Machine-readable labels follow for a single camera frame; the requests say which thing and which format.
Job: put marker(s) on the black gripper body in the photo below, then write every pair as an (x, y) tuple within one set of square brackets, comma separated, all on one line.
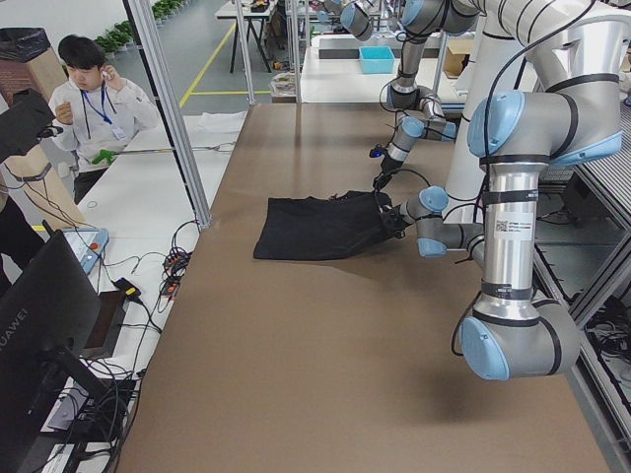
[(392, 220), (384, 171)]

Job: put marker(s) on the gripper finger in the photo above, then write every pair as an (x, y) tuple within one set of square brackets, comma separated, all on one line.
[(381, 181)]

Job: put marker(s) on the black printed t-shirt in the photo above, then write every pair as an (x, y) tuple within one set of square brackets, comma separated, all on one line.
[(312, 229)]

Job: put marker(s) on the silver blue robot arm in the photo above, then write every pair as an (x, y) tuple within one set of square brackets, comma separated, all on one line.
[(507, 334), (420, 109)]

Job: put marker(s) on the blue plastic bin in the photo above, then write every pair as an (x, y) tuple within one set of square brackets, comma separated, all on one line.
[(376, 60)]

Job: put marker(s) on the brown table mat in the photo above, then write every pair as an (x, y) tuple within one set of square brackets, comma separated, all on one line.
[(340, 366)]

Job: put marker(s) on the white cloth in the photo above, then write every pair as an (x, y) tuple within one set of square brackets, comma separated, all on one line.
[(216, 128)]

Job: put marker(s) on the grey orange usb hub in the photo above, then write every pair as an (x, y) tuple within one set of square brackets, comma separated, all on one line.
[(176, 261), (169, 288)]

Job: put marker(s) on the black power adapter brick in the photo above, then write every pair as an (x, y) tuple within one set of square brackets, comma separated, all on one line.
[(131, 291)]

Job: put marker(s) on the metal reacher grabber tool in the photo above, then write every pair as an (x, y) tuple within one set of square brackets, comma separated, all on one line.
[(109, 156)]

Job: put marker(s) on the seated man grey hoodie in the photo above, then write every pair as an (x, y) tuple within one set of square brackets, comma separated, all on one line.
[(97, 110)]

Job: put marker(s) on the blue grey teach pendant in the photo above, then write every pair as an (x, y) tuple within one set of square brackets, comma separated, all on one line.
[(88, 245)]

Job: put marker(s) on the black computer monitor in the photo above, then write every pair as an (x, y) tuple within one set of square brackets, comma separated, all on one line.
[(47, 317)]

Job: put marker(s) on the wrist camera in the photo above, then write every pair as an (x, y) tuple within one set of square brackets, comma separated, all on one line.
[(377, 152)]

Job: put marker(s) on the aluminium frame post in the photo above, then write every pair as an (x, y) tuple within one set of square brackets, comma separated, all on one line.
[(140, 15)]

